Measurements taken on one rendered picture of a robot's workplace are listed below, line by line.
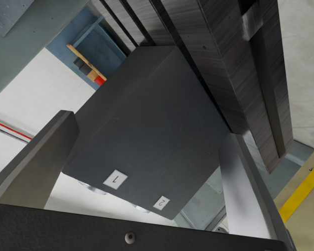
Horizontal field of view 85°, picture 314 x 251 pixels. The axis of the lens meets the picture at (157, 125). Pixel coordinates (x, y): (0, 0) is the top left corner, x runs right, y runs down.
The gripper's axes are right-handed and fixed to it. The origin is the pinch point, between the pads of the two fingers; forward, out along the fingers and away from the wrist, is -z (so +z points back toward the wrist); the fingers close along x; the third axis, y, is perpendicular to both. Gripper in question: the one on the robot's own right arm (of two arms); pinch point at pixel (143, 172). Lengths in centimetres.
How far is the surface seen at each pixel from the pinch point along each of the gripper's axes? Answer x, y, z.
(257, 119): -13.8, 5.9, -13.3
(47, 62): 242, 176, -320
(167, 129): -1.9, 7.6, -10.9
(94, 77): 142, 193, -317
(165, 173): -2.7, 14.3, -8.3
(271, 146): -20.2, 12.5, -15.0
